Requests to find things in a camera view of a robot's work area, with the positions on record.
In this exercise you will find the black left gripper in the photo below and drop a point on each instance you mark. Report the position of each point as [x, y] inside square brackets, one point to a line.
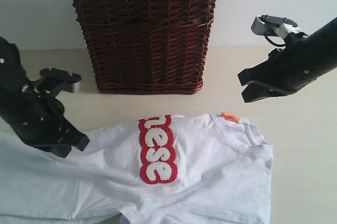
[37, 119]

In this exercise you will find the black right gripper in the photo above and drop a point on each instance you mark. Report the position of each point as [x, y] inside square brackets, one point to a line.
[285, 73]

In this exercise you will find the white t-shirt red lettering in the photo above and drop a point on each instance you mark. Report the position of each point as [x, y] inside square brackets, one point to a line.
[213, 168]

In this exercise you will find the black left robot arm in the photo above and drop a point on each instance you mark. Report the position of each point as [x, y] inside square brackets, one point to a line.
[13, 75]

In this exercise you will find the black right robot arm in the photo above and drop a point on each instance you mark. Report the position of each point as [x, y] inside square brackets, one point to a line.
[327, 48]

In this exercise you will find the dark red wicker basket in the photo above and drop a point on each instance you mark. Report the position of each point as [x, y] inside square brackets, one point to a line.
[146, 46]

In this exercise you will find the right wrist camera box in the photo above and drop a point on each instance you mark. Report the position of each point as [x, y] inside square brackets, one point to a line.
[272, 26]

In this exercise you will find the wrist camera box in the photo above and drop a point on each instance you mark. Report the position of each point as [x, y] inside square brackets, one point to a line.
[272, 26]
[53, 81]

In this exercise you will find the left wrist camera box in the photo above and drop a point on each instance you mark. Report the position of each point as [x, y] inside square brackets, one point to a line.
[53, 81]

